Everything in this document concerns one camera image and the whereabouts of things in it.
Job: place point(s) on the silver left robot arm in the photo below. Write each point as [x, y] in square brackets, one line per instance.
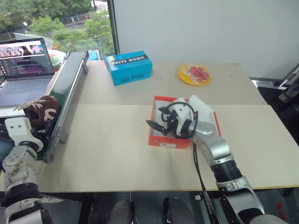
[18, 170]

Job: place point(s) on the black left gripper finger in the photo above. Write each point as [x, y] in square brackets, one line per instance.
[49, 124]

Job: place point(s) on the orange open shoebox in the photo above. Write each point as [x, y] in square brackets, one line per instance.
[168, 142]

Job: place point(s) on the bag of red candies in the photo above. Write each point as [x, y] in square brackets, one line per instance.
[198, 72]

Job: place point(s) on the green conveyor belt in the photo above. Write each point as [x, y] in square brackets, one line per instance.
[67, 86]

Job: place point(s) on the white plastic bag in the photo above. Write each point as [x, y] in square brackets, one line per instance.
[201, 107]

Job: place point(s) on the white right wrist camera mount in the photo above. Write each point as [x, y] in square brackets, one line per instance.
[183, 114]

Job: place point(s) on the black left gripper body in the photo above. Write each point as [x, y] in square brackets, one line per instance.
[40, 134]

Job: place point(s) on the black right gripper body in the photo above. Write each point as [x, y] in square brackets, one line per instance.
[172, 122]

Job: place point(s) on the grey laptop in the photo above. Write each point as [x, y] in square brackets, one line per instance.
[25, 70]

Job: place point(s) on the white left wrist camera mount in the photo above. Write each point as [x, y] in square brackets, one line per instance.
[17, 128]

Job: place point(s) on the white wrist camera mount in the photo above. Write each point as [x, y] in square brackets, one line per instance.
[183, 114]
[17, 128]

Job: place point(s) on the brown reindeer slipper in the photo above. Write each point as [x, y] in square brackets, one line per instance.
[44, 109]

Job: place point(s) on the dark window frame post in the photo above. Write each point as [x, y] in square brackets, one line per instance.
[115, 25]

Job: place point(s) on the black and silver equipment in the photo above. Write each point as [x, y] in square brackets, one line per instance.
[287, 86]

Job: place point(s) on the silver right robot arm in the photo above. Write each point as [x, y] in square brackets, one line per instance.
[218, 149]

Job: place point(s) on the yellow plate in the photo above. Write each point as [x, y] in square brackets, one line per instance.
[187, 79]

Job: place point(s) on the bag of fruit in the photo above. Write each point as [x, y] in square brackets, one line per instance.
[56, 59]

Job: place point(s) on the blue closed shoebox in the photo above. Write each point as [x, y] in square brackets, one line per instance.
[128, 70]

